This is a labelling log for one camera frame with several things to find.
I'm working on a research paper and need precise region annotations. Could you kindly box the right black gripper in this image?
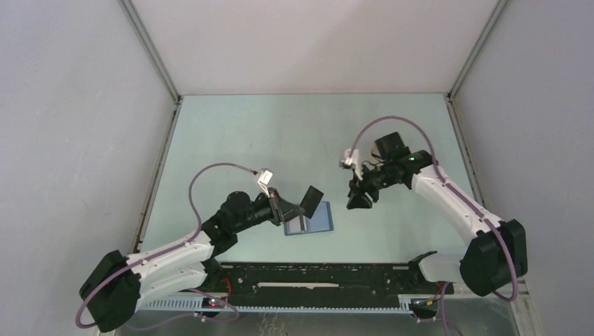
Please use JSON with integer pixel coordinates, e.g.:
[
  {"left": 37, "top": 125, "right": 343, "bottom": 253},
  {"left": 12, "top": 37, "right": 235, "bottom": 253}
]
[{"left": 347, "top": 162, "right": 395, "bottom": 211}]

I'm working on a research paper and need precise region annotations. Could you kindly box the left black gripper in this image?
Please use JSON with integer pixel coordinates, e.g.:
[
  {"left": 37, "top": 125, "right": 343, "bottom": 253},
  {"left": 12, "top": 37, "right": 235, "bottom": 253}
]
[{"left": 233, "top": 188, "right": 304, "bottom": 233}]

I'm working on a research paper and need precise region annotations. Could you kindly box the grey striped card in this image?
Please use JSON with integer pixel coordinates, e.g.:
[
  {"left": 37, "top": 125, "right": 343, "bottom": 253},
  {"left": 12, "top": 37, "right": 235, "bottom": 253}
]
[{"left": 285, "top": 216, "right": 308, "bottom": 235}]

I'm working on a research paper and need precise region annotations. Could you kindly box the black credit card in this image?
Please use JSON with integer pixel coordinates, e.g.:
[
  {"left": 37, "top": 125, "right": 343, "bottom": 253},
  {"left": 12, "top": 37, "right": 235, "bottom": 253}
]
[{"left": 299, "top": 185, "right": 324, "bottom": 218}]

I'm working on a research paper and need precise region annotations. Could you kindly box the blue card holder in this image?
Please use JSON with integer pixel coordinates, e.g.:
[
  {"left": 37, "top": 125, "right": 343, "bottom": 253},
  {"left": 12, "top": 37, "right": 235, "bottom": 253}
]
[{"left": 284, "top": 202, "right": 333, "bottom": 236}]

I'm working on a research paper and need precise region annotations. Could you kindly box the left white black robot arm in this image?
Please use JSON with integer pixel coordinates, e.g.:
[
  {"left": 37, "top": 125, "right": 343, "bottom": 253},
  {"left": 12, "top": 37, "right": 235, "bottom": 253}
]
[{"left": 79, "top": 187, "right": 323, "bottom": 333}]

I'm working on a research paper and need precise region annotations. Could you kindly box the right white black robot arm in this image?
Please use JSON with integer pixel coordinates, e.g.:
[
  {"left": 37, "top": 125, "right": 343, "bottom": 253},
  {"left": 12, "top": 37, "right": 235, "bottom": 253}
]
[{"left": 340, "top": 132, "right": 528, "bottom": 297}]

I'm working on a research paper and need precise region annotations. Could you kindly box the beige oval tray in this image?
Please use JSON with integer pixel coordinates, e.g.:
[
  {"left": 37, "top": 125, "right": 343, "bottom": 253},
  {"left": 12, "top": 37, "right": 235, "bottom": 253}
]
[{"left": 370, "top": 144, "right": 382, "bottom": 163}]

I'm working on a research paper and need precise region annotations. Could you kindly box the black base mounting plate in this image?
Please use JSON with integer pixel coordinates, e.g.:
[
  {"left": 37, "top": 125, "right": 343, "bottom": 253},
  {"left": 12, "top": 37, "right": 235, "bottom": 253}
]
[{"left": 198, "top": 262, "right": 454, "bottom": 308}]

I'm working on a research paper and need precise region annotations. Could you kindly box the right controller board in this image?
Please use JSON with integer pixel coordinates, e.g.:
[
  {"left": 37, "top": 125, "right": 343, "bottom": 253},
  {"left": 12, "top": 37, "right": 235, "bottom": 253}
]
[{"left": 410, "top": 299, "right": 439, "bottom": 310}]

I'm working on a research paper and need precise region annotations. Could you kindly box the controller board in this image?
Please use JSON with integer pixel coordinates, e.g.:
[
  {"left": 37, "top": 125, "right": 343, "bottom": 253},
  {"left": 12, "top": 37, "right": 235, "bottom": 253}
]
[
  {"left": 202, "top": 297, "right": 226, "bottom": 309},
  {"left": 410, "top": 299, "right": 439, "bottom": 310}
]

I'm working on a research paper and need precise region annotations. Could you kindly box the left controller board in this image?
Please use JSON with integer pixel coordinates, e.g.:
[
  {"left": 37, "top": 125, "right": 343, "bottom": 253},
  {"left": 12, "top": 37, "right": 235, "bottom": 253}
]
[{"left": 202, "top": 297, "right": 226, "bottom": 309}]

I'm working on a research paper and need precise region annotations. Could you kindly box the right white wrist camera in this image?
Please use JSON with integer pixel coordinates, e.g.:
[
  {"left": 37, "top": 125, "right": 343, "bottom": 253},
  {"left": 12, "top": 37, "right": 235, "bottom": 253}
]
[{"left": 339, "top": 148, "right": 363, "bottom": 181}]

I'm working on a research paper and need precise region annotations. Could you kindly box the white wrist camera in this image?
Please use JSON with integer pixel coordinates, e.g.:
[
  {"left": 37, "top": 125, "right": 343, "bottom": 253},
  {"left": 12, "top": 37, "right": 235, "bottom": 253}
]
[
  {"left": 339, "top": 148, "right": 363, "bottom": 181},
  {"left": 254, "top": 168, "right": 273, "bottom": 197}
]

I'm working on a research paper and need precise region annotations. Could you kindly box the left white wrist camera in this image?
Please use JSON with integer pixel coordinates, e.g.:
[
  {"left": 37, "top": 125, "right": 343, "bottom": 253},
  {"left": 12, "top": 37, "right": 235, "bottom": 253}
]
[{"left": 254, "top": 168, "right": 273, "bottom": 197}]

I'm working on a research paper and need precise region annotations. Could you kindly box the aluminium frame rail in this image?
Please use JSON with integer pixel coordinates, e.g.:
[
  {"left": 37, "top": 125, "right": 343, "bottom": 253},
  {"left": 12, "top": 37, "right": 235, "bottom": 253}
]
[{"left": 106, "top": 264, "right": 530, "bottom": 300}]

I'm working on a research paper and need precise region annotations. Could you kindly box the white cable duct strip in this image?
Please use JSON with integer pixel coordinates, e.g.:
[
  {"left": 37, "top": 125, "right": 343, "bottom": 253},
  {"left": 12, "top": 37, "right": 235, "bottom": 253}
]
[{"left": 138, "top": 295, "right": 413, "bottom": 314}]

